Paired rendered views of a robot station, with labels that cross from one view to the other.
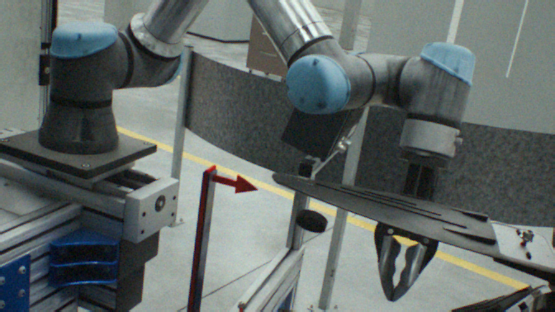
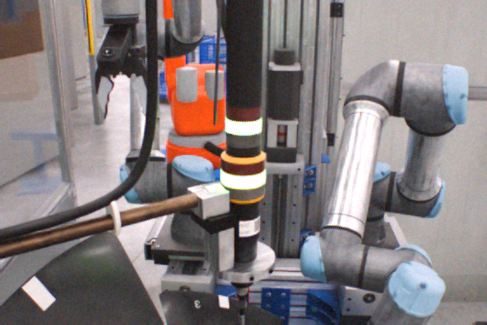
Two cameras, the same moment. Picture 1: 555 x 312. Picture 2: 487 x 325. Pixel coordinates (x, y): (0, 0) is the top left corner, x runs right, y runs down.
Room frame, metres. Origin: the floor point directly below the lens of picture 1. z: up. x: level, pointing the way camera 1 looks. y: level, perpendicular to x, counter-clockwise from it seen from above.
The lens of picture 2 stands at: (0.46, -0.67, 1.73)
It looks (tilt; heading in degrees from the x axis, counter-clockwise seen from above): 21 degrees down; 74
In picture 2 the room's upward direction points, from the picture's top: straight up
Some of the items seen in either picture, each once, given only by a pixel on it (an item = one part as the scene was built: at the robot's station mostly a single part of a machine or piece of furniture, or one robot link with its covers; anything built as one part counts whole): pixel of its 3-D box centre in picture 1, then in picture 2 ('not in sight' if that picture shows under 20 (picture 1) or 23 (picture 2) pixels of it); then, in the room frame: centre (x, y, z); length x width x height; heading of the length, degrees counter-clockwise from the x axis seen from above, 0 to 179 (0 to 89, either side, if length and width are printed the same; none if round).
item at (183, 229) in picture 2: not in sight; (195, 216); (0.67, 0.56, 1.09); 0.15 x 0.15 x 0.10
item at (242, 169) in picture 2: not in sight; (243, 162); (0.58, -0.26, 1.57); 0.04 x 0.04 x 0.01
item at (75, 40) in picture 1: (86, 59); (370, 187); (1.14, 0.39, 1.20); 0.13 x 0.12 x 0.14; 143
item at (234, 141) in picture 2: not in sight; (243, 136); (0.58, -0.26, 1.59); 0.03 x 0.03 x 0.01
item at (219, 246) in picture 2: not in sight; (234, 227); (0.57, -0.26, 1.50); 0.09 x 0.07 x 0.10; 18
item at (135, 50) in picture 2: not in sight; (123, 46); (0.49, 0.33, 1.62); 0.09 x 0.08 x 0.12; 73
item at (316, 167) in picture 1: (320, 156); not in sight; (1.29, -0.09, 1.04); 0.24 x 0.03 x 0.03; 163
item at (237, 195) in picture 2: not in sight; (243, 186); (0.58, -0.26, 1.54); 0.04 x 0.04 x 0.01
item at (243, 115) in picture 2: not in sight; (243, 110); (0.58, -0.26, 1.62); 0.03 x 0.03 x 0.01
